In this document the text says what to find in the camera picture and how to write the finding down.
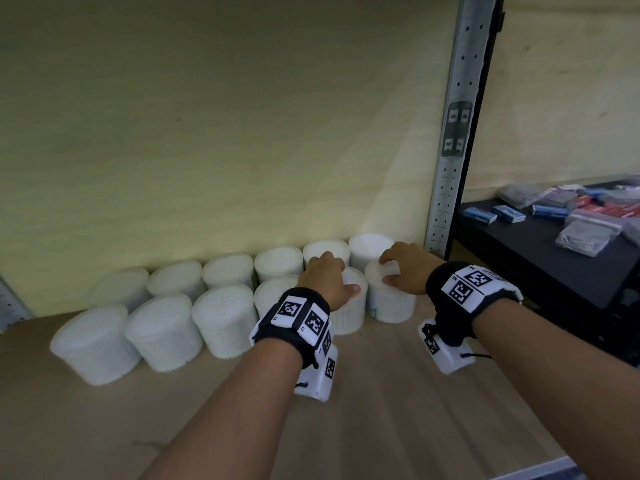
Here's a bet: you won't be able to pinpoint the person's left hand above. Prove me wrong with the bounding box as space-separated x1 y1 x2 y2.
297 252 361 313

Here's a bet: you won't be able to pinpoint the person's right hand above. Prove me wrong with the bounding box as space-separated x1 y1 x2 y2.
378 241 446 296

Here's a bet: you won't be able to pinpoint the white ribbed plastic jar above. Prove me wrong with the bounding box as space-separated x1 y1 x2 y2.
327 267 369 336
364 259 417 325

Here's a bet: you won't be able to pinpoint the person's left forearm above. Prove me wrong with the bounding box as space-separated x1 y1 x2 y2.
140 338 307 480

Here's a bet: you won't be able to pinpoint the person's right forearm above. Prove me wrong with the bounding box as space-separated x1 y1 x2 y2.
471 299 640 480

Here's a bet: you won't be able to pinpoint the black wristband with marker tags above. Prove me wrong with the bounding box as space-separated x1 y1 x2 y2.
425 262 524 347
249 288 334 370

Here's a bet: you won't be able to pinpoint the black shelf unit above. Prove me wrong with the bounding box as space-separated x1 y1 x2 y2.
451 179 640 368

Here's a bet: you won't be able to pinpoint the grey plastic-wrapped packet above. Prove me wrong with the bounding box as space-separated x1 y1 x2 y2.
499 183 552 210
564 208 629 234
541 189 579 209
555 220 619 258

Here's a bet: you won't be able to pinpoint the grey sticker on upright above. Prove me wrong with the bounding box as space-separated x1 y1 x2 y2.
442 101 474 158

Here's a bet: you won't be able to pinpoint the grey perforated metal shelf upright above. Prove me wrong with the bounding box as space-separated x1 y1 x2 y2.
0 276 35 335
424 0 505 259

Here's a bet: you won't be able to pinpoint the rows of white plastic jars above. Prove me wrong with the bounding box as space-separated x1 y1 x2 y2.
49 233 398 387

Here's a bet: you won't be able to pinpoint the red packet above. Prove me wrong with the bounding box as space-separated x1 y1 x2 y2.
575 201 640 219

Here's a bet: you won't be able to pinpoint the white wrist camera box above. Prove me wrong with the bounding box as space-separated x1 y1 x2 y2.
292 344 340 403
418 319 476 376

